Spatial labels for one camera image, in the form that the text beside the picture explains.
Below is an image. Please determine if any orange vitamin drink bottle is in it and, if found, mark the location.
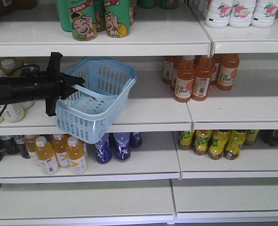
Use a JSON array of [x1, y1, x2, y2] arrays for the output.
[[35, 136, 59, 175], [52, 134, 70, 168], [66, 136, 87, 174]]

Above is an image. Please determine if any green cartoon tea bottle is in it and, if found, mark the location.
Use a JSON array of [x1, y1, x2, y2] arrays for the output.
[[56, 0, 97, 41], [104, 0, 130, 38]]

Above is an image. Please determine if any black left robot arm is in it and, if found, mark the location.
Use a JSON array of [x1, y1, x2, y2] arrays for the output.
[[0, 52, 85, 117]]

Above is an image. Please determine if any yellow lemon tea bottle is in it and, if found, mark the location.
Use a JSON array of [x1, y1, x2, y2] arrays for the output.
[[223, 129, 247, 160], [179, 130, 195, 150], [208, 129, 230, 160], [194, 129, 213, 155], [244, 129, 260, 146]]

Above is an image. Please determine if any white peach drink bottle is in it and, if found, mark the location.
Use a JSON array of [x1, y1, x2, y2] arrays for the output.
[[229, 0, 256, 28], [205, 0, 233, 28], [251, 0, 278, 28]]

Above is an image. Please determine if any blue sports drink bottle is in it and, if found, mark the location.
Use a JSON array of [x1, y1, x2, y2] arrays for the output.
[[130, 132, 142, 148], [114, 132, 131, 161], [95, 133, 112, 164]]

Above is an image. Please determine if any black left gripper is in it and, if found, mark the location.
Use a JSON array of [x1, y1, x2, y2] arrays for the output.
[[34, 52, 85, 117]]

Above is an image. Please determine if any orange C100 drink bottle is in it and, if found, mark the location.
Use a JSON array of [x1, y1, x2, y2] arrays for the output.
[[216, 53, 240, 90], [191, 56, 213, 101], [174, 55, 195, 103]]

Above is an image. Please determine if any white metal shelving unit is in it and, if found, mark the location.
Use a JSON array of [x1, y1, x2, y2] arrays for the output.
[[0, 0, 278, 226]]

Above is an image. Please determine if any light blue plastic basket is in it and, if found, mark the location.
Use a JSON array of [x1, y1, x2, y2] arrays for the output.
[[56, 56, 137, 144]]

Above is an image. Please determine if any cola bottle red label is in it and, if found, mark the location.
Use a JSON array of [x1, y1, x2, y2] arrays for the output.
[[262, 129, 278, 146]]

